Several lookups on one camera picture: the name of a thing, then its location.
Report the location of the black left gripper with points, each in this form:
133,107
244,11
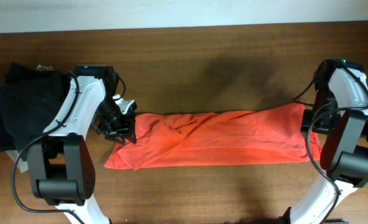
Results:
119,129

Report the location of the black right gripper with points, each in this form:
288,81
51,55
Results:
309,123

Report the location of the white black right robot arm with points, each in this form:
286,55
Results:
336,136

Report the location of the orange soccer t-shirt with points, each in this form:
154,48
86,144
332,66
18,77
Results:
214,139

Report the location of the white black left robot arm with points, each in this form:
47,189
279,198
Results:
60,167

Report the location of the black folded shirt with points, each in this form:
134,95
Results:
29,102

